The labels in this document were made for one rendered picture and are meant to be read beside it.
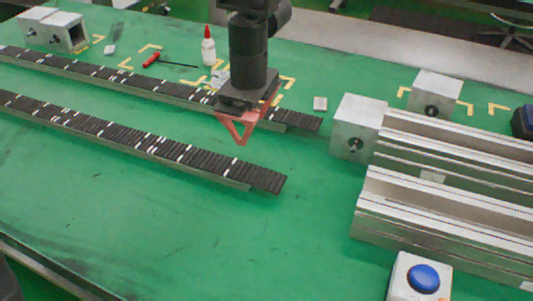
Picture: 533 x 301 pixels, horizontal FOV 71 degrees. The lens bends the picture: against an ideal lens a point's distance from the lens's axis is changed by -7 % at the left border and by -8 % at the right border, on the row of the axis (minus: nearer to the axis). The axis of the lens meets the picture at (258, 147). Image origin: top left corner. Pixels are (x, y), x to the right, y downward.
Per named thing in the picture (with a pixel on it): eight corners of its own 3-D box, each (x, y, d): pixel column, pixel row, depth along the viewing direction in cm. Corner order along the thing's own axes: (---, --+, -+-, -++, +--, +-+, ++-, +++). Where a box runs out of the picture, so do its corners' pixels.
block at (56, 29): (42, 53, 119) (32, 25, 113) (67, 38, 127) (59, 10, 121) (65, 58, 116) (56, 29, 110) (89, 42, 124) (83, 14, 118)
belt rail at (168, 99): (-7, 59, 117) (-10, 50, 115) (4, 53, 120) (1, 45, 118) (283, 133, 88) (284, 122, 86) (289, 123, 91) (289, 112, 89)
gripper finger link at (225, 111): (270, 131, 68) (271, 85, 62) (254, 158, 63) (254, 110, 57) (234, 123, 70) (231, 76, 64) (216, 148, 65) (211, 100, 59)
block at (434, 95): (400, 125, 90) (409, 90, 84) (412, 102, 98) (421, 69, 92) (442, 139, 86) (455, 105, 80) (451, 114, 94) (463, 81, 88)
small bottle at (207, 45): (217, 66, 111) (214, 26, 103) (204, 68, 110) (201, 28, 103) (214, 59, 114) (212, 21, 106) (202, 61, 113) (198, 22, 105)
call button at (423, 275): (405, 289, 53) (409, 281, 52) (409, 266, 56) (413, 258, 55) (434, 298, 52) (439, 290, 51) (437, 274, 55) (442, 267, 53)
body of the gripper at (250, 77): (279, 78, 66) (281, 37, 61) (256, 112, 58) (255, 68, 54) (243, 71, 67) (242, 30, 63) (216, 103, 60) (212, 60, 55)
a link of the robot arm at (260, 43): (219, 13, 53) (256, 21, 51) (243, -3, 58) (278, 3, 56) (222, 58, 58) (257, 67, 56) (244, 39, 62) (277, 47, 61)
